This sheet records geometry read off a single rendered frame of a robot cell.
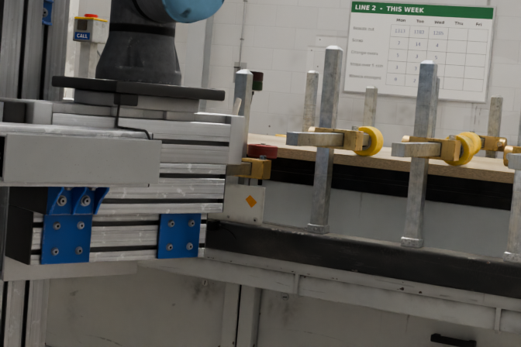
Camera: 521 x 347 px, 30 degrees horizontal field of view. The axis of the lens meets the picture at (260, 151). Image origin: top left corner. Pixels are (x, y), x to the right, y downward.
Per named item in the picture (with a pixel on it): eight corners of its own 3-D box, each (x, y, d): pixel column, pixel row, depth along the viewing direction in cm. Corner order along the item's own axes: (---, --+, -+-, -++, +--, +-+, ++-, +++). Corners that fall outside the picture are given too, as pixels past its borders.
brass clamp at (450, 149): (453, 161, 231) (455, 140, 231) (398, 156, 237) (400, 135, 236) (459, 161, 236) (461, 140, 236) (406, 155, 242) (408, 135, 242)
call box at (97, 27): (91, 44, 276) (94, 17, 275) (71, 42, 279) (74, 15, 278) (105, 46, 282) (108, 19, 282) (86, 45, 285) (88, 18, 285)
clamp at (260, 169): (261, 180, 254) (263, 160, 253) (216, 173, 259) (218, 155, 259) (270, 179, 259) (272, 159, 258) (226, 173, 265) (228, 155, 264)
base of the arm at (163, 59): (124, 80, 161) (129, 21, 161) (79, 77, 173) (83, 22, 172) (198, 87, 171) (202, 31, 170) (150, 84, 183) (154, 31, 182)
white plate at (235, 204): (260, 225, 254) (264, 187, 253) (175, 213, 265) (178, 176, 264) (262, 225, 254) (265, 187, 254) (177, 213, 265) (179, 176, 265)
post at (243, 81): (232, 250, 259) (247, 70, 256) (221, 249, 260) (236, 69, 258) (238, 249, 262) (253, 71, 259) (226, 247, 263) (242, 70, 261)
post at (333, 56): (322, 234, 247) (338, 46, 245) (308, 232, 249) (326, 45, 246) (326, 233, 250) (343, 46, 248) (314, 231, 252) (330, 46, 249)
